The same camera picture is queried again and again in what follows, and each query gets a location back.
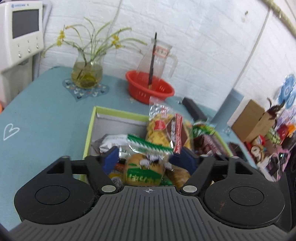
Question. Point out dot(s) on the dark red snack bag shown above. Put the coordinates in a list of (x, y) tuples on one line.
[(209, 145)]

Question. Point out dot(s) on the green white bread bag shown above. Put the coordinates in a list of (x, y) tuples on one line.
[(146, 162)]

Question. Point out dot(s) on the green cardboard box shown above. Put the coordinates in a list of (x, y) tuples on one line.
[(111, 121)]

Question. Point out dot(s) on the glass vase with flowers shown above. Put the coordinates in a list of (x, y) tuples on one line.
[(91, 46)]

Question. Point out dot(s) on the red plastic basket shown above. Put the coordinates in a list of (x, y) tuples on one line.
[(140, 89)]

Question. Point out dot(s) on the blue paper fan decoration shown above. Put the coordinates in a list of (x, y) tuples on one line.
[(286, 95)]

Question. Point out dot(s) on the green peas snack bag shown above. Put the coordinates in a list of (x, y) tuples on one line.
[(200, 128)]

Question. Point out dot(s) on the clear bag brown cookies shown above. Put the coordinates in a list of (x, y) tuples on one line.
[(178, 176)]

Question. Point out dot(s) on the yellow chips bag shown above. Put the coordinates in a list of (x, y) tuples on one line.
[(116, 175)]

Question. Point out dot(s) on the brown cardboard box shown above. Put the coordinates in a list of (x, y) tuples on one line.
[(252, 122)]

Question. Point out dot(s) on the small black box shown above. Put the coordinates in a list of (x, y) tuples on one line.
[(193, 110)]

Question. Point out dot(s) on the dark red potted plant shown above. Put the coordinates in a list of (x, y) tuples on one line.
[(274, 109)]

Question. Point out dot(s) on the black stirring stick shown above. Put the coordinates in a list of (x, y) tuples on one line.
[(151, 70)]

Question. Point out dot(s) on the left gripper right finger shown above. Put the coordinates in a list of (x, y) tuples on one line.
[(230, 190)]

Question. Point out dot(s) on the glass pitcher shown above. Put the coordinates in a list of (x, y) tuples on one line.
[(161, 54)]

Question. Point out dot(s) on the silver foil snack bag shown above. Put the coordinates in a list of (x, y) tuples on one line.
[(109, 141)]

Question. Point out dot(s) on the yellow galette snack bag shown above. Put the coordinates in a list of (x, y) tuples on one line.
[(168, 128)]

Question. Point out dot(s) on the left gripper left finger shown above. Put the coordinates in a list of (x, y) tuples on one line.
[(66, 190)]

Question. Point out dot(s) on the grey blue thermos bottle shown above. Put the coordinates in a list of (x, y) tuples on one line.
[(227, 109)]

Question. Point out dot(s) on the white water dispenser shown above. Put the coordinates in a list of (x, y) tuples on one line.
[(23, 26)]

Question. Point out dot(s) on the teal patterned tablecloth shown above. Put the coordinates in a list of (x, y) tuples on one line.
[(44, 122)]

